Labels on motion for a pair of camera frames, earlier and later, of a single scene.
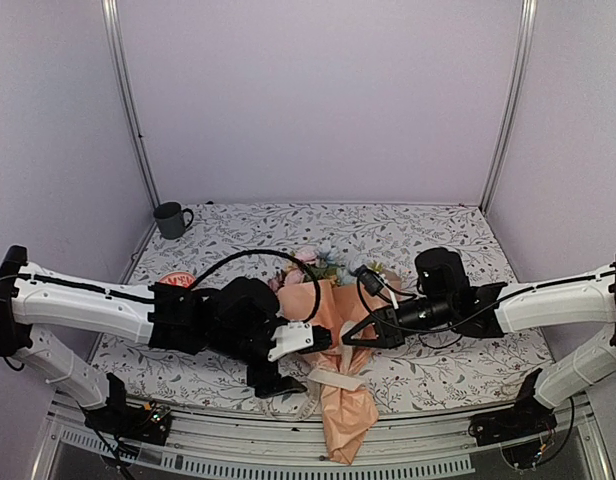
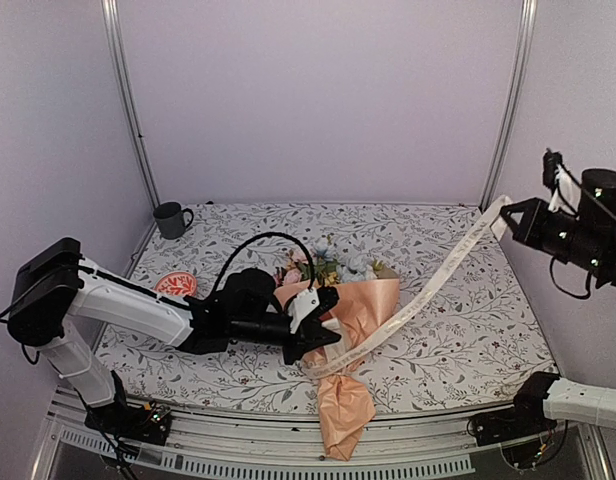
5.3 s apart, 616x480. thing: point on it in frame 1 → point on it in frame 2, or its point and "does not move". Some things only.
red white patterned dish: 184,279 does not move
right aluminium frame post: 524,53 does not move
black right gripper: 385,339 → 532,208
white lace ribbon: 342,376 → 497,216
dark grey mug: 169,217 does not move
